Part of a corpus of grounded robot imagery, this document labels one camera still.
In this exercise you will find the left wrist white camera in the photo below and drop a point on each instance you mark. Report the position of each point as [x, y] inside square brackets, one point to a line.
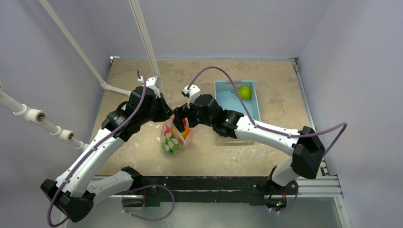
[153, 83]

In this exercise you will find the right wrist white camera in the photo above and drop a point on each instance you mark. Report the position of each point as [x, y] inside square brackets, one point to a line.
[192, 92]

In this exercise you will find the white pvc pipe frame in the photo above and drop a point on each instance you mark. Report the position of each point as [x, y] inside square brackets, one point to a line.
[39, 118]

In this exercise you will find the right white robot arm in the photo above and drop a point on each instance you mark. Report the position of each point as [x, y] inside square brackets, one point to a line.
[303, 146]

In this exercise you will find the light blue plastic basket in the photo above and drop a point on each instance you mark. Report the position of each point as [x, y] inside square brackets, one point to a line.
[242, 100]

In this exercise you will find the orange yellow round fruit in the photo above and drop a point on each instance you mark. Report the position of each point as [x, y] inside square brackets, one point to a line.
[186, 133]

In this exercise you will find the wrist white camera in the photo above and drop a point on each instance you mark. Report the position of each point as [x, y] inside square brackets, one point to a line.
[192, 92]
[153, 83]

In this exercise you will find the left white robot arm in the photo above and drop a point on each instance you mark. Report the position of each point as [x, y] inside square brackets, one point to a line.
[73, 194]

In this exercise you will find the white vertical pole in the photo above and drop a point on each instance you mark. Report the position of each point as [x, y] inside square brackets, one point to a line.
[143, 31]

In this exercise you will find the smooth red apple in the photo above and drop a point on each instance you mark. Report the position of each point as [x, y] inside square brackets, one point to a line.
[167, 128]

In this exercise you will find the green striped melon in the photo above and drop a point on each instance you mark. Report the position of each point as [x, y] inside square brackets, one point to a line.
[170, 145]

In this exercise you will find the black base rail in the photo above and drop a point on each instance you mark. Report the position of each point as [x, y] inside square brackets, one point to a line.
[256, 191]

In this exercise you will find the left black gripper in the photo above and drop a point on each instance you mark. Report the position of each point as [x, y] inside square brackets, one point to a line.
[166, 110]

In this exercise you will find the clear dotted zip bag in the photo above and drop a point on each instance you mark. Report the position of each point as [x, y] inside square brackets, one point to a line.
[176, 134]

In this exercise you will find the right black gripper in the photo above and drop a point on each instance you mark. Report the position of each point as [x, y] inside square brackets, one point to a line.
[185, 111]

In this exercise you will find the green pear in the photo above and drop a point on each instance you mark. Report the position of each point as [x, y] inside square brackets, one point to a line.
[245, 93]

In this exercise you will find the aluminium frame rail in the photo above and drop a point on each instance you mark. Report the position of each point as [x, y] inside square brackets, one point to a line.
[338, 199]

